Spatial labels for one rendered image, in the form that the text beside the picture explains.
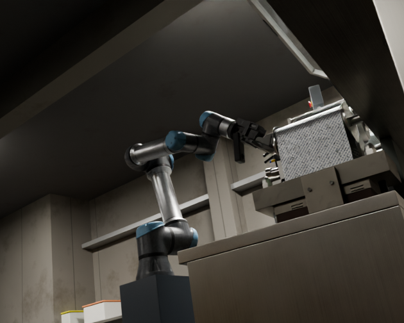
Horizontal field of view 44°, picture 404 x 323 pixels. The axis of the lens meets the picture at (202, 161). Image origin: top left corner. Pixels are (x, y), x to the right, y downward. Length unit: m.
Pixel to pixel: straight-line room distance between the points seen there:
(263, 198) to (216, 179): 4.30
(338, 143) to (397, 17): 0.83
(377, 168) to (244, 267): 0.45
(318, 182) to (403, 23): 0.65
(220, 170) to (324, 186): 4.41
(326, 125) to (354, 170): 0.32
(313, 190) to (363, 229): 0.19
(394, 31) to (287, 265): 0.72
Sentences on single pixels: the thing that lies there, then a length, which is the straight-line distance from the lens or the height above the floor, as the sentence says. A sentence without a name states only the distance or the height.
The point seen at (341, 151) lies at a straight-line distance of 1.68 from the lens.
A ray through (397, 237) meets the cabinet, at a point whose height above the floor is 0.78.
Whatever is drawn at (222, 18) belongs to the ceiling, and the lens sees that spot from 4.21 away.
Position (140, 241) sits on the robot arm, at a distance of 2.02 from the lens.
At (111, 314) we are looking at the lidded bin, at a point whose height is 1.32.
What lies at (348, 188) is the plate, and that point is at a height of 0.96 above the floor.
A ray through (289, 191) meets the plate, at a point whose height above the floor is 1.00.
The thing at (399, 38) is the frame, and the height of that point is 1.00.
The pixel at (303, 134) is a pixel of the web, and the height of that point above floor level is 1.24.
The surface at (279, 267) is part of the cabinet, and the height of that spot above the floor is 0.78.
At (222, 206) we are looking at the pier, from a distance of 5.69.
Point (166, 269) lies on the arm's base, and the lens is 1.97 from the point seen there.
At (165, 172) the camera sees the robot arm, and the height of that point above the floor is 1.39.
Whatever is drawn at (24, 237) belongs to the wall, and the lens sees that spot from 7.74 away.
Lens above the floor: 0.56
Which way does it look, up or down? 22 degrees up
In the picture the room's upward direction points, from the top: 9 degrees counter-clockwise
